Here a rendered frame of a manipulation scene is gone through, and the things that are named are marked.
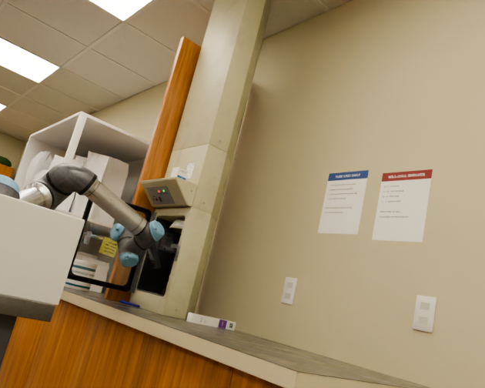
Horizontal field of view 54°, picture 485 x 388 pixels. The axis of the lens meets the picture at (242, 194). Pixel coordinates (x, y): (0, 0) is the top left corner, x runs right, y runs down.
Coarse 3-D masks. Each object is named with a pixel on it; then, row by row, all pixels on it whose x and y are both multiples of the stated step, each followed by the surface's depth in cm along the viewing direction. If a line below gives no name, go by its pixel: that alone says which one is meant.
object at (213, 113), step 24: (216, 0) 256; (240, 0) 235; (264, 0) 238; (216, 24) 246; (240, 24) 227; (264, 24) 250; (216, 48) 237; (240, 48) 227; (216, 72) 229; (240, 72) 226; (192, 96) 240; (216, 96) 221; (240, 96) 225; (192, 120) 231; (216, 120) 216; (240, 120) 238; (192, 144) 223; (216, 144) 215
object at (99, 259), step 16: (96, 208) 214; (96, 224) 214; (112, 224) 217; (96, 240) 213; (112, 240) 217; (80, 256) 209; (96, 256) 212; (112, 256) 216; (80, 272) 208; (96, 272) 212; (112, 272) 215; (128, 272) 219
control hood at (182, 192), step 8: (176, 176) 201; (144, 184) 223; (152, 184) 218; (160, 184) 212; (168, 184) 208; (176, 184) 202; (184, 184) 203; (192, 184) 206; (176, 192) 206; (184, 192) 203; (192, 192) 206; (176, 200) 209; (184, 200) 204; (192, 200) 206
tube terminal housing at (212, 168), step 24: (168, 168) 234; (216, 168) 215; (216, 192) 214; (168, 216) 222; (192, 216) 206; (216, 216) 226; (192, 240) 205; (192, 264) 205; (168, 288) 198; (192, 288) 204; (168, 312) 196; (192, 312) 216
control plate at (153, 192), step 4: (148, 188) 222; (152, 188) 219; (156, 188) 216; (160, 188) 214; (164, 188) 211; (152, 192) 221; (156, 192) 218; (160, 192) 216; (164, 192) 213; (168, 192) 211; (152, 196) 223; (156, 196) 220; (160, 196) 218; (164, 196) 215; (168, 196) 212; (152, 200) 225; (164, 200) 217; (168, 200) 214; (172, 200) 211
